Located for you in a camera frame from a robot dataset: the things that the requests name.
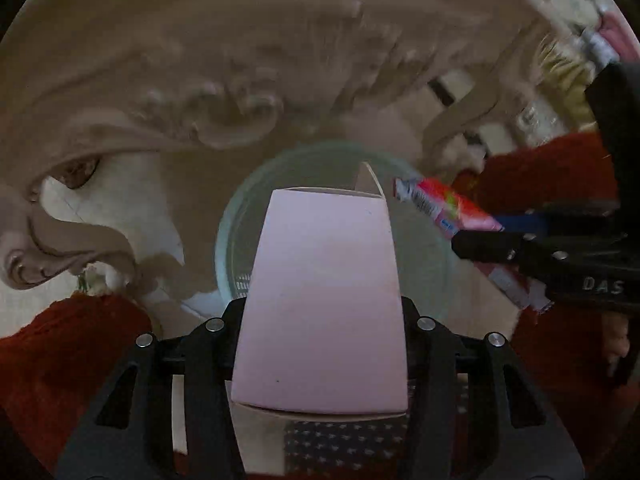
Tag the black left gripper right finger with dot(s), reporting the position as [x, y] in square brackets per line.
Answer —
[474, 414]

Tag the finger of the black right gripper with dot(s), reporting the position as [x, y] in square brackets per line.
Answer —
[571, 268]
[557, 219]

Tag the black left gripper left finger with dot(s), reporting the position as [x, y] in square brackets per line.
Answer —
[127, 431]

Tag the red pink toothpaste box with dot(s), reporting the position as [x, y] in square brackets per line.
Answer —
[451, 213]

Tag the pink cardboard box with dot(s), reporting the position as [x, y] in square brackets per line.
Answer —
[322, 333]

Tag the clear round trash bin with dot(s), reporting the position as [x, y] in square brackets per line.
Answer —
[310, 184]

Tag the red knit sleeve left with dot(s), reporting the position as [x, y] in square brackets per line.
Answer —
[53, 368]

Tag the star patterned dark cloth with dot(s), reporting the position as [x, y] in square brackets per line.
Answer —
[370, 449]

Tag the carved beige coffee table frame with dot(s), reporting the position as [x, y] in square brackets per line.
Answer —
[82, 80]

